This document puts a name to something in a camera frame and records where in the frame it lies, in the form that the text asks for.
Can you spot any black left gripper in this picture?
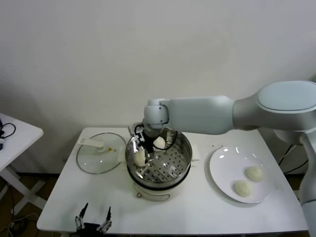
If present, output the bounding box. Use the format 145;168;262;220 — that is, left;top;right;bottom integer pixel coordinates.
75;202;113;237

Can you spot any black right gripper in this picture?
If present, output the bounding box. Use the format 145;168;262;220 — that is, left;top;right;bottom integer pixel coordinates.
128;124;158;162

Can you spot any white steamed baozi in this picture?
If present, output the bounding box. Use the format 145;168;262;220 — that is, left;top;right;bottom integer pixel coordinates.
234;180;253;198
153;137;166;150
133;148;148;166
244;166;264;183

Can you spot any stainless steel steamer basket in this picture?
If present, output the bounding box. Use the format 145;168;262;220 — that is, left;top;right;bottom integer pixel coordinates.
125;125;193;184

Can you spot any cream electric cooker base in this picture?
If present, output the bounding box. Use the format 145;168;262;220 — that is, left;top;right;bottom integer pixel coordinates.
117;145;200;201

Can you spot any white round plate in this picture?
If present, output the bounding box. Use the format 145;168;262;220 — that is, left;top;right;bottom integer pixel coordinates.
209;147;273;203

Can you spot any white folding side table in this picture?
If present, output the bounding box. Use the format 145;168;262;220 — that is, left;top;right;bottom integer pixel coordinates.
0;113;47;218

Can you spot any glass lid white handle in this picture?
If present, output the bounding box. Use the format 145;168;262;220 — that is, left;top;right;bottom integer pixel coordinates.
76;132;127;175

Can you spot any white floor cable with plug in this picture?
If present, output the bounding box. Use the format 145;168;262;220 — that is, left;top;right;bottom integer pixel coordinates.
4;213;39;237

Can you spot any black cable with plugs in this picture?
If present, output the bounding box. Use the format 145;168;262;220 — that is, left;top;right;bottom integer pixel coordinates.
0;118;17;151

